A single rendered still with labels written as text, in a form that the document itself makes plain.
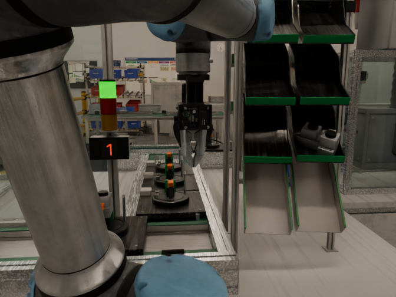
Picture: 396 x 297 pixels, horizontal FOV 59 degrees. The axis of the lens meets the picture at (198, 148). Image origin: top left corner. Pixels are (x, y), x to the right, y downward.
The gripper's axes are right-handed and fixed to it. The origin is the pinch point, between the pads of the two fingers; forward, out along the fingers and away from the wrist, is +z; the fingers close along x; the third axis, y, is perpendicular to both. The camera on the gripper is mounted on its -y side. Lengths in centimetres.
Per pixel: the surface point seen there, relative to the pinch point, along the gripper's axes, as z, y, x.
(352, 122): 1, -77, 82
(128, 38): -144, -1081, -120
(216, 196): 37, -81, 18
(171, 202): 23.9, -38.1, -4.7
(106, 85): -17.2, -29.1, -23.8
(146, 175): 25, -77, -16
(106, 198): 14.5, -17.7, -23.5
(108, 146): 1.5, -28.8, -24.1
